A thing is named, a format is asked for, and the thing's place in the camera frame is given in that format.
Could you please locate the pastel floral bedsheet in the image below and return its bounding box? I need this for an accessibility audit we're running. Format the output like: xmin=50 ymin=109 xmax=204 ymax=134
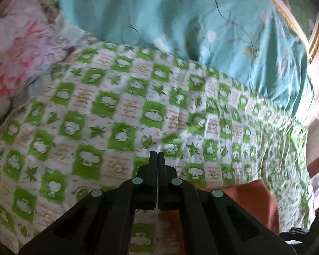
xmin=0 ymin=0 xmax=96 ymax=136

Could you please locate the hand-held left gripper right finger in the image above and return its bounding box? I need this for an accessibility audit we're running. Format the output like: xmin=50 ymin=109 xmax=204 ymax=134
xmin=158 ymin=151 xmax=295 ymax=255

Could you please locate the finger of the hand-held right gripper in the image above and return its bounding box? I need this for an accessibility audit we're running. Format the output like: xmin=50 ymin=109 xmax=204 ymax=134
xmin=279 ymin=227 xmax=311 ymax=245

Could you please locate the teal floral quilt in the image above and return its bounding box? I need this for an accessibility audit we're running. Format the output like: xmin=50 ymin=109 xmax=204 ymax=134
xmin=54 ymin=0 xmax=315 ymax=117

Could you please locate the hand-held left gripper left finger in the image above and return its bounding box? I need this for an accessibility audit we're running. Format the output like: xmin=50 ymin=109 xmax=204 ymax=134
xmin=17 ymin=151 xmax=158 ymax=255

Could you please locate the green checkered blanket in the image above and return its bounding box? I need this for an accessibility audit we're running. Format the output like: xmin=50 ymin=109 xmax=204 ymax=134
xmin=0 ymin=41 xmax=317 ymax=255

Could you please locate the orange knitted sweater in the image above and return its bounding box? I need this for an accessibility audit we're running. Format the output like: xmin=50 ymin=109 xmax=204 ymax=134
xmin=159 ymin=179 xmax=281 ymax=255

